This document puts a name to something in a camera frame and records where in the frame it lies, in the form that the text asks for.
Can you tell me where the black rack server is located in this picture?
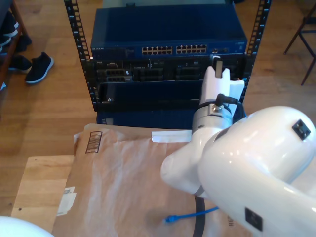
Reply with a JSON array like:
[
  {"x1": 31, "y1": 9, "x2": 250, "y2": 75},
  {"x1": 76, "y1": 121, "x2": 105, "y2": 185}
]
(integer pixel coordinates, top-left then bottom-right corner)
[{"x1": 92, "y1": 58, "x2": 247, "y2": 83}]

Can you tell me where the brown paper mailer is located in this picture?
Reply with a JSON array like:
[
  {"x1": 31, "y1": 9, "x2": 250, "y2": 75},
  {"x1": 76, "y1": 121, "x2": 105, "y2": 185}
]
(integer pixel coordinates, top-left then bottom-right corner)
[{"x1": 51, "y1": 123, "x2": 251, "y2": 237}]

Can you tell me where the wooden shoe rack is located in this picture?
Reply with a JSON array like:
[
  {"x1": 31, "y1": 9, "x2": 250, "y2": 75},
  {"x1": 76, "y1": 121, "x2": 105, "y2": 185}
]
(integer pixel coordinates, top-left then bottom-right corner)
[{"x1": 0, "y1": 0, "x2": 28, "y2": 84}]

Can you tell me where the black rack tray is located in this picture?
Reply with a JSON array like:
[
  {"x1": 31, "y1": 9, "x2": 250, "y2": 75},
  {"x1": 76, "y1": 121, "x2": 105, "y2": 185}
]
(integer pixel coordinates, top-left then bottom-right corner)
[{"x1": 95, "y1": 80, "x2": 244, "y2": 112}]

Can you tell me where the white label sticker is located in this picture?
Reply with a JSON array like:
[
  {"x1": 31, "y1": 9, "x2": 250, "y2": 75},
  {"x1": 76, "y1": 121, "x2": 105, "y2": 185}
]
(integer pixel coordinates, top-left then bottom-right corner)
[{"x1": 56, "y1": 186, "x2": 77, "y2": 217}]

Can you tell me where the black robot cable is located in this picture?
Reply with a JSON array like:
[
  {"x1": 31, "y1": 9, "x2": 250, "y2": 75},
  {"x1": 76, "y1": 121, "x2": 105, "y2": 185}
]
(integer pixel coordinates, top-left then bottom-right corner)
[{"x1": 215, "y1": 93, "x2": 246, "y2": 123}]

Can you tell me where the blue network cable clear plug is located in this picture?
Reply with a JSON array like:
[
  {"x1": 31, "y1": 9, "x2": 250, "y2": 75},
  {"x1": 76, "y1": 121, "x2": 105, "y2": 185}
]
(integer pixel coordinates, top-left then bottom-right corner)
[{"x1": 164, "y1": 206, "x2": 220, "y2": 224}]

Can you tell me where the black server rack frame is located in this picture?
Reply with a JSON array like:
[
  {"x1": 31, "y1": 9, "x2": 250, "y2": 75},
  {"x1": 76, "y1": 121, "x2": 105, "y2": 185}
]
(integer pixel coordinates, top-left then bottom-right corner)
[{"x1": 64, "y1": 0, "x2": 272, "y2": 112}]

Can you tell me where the dark metal chair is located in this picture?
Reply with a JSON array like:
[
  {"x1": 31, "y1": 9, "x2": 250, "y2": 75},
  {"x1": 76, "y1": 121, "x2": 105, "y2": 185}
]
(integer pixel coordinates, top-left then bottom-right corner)
[{"x1": 283, "y1": 2, "x2": 316, "y2": 86}]

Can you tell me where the blue network switch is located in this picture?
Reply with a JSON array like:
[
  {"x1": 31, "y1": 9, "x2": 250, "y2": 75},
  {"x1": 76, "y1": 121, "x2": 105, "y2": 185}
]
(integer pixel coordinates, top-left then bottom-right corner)
[{"x1": 90, "y1": 4, "x2": 248, "y2": 60}]

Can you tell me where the white paper tape strip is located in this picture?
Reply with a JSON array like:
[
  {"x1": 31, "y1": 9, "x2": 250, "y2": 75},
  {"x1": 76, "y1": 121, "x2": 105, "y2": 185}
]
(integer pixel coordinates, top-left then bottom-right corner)
[{"x1": 151, "y1": 130, "x2": 193, "y2": 143}]

